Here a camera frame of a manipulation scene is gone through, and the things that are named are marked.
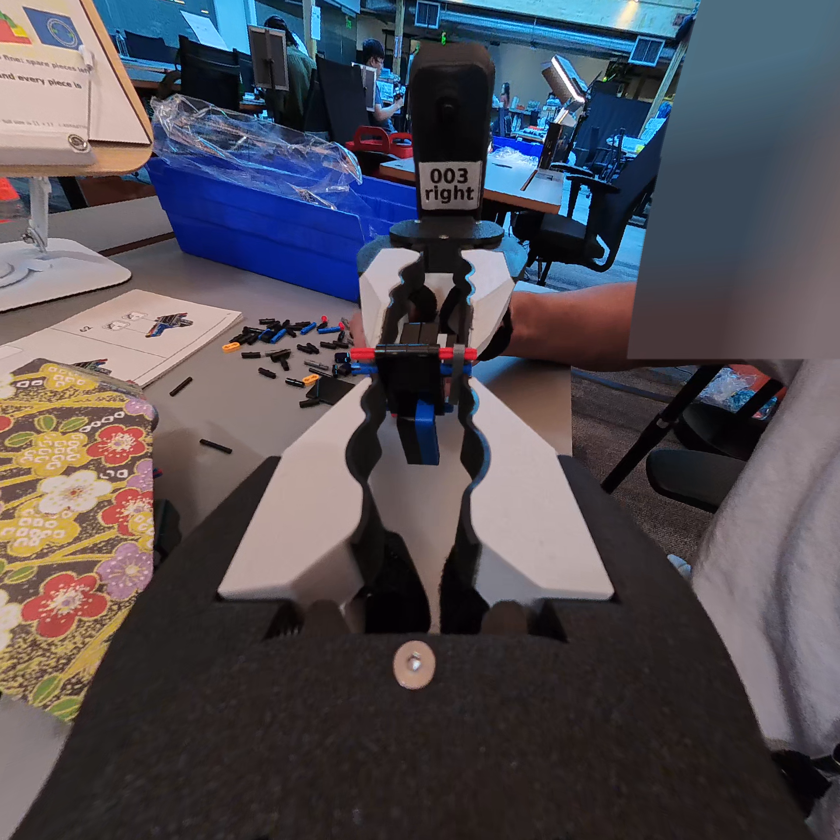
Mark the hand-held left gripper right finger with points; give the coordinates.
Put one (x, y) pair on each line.
(538, 518)

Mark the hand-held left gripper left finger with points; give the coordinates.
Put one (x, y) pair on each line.
(295, 518)

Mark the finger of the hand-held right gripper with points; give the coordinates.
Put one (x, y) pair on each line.
(377, 295)
(492, 295)

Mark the small lego assembly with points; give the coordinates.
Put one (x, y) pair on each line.
(410, 374)

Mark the person's right forearm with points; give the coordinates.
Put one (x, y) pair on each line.
(590, 328)

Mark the black flat lego panel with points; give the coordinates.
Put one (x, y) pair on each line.
(334, 392)

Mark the short black lego axle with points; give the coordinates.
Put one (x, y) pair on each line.
(216, 446)
(180, 386)

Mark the pile of small lego pins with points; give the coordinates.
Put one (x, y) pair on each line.
(279, 356)

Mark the lego instruction booklet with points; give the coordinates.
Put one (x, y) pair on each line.
(98, 328)

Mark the person's right hand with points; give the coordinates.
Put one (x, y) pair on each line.
(528, 328)

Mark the red plastic basket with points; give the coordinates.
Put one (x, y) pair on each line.
(377, 141)

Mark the grey table with wooden edge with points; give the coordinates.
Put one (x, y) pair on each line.
(512, 180)

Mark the blue plastic bin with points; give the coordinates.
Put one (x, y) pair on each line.
(262, 249)

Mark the black office chair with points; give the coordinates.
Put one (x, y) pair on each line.
(590, 216)
(689, 479)

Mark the clear plastic bag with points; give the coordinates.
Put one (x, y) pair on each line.
(262, 151)

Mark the floral patterned cloth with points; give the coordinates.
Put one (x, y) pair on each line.
(72, 525)

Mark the person's white shirt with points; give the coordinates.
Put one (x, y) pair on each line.
(774, 558)

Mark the white board stand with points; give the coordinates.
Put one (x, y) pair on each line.
(65, 275)

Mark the instruction sheet board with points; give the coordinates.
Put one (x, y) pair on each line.
(52, 98)

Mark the orange traffic cone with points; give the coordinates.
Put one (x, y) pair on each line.
(6, 200)

